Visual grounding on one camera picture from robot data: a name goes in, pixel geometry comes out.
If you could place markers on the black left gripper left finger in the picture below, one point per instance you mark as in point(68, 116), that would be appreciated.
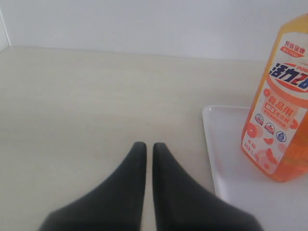
point(115, 205)

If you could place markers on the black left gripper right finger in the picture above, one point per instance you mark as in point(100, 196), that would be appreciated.
point(182, 204)

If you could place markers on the orange dish soap pump bottle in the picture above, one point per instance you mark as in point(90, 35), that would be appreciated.
point(275, 134)

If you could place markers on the white rectangular plastic tray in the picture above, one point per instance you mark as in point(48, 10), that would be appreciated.
point(277, 206)

